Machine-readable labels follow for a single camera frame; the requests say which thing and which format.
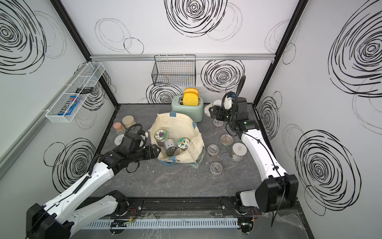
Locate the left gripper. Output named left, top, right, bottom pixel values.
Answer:
left=129, top=143, right=162, bottom=164

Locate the silver top can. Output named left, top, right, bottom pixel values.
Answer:
left=164, top=138, right=177, bottom=156

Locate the purple label clear jar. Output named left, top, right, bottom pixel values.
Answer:
left=213, top=119, right=224, bottom=130

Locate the brown seed clear jar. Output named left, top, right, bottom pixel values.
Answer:
left=220, top=134, right=233, bottom=147

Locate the beige canvas tote bag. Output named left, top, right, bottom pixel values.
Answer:
left=149, top=112, right=206, bottom=168

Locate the green yellow lid jar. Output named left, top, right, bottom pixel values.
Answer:
left=177, top=137, right=190, bottom=151

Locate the white lid glass jar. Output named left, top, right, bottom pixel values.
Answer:
left=230, top=142, right=247, bottom=163

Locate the clear lid seed jar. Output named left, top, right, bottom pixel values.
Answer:
left=208, top=144, right=219, bottom=158

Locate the small clear lid jar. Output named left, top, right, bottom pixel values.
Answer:
left=210, top=162, right=223, bottom=175

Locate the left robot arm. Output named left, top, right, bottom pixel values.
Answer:
left=25, top=130, right=161, bottom=239

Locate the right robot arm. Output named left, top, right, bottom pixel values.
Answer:
left=208, top=97, right=299, bottom=213

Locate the beige lid jar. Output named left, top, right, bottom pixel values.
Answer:
left=121, top=115, right=136, bottom=129

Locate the mint green toaster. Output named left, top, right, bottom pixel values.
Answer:
left=171, top=95, right=204, bottom=122

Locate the pink lid jar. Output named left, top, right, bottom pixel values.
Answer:
left=113, top=122, right=126, bottom=135

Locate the front yellow bread slice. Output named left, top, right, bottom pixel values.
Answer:
left=183, top=92, right=200, bottom=106

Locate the yellow bread slice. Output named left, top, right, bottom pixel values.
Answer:
left=184, top=88, right=199, bottom=94
left=183, top=92, right=200, bottom=106

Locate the rear yellow bread slice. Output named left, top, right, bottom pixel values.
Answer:
left=184, top=88, right=199, bottom=94

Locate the black small box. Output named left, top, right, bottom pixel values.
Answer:
left=76, top=87, right=94, bottom=94

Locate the blue candy packet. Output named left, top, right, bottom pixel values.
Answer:
left=58, top=96, right=81, bottom=116

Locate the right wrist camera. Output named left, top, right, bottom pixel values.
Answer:
left=222, top=97, right=233, bottom=111

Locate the black wire basket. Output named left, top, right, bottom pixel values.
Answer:
left=151, top=54, right=197, bottom=87

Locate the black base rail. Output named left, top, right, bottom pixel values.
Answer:
left=80, top=195, right=302, bottom=217

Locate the white slotted cable duct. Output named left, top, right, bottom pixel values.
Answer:
left=84, top=218, right=240, bottom=230

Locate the white wire shelf basket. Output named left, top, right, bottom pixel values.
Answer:
left=45, top=62, right=105, bottom=123

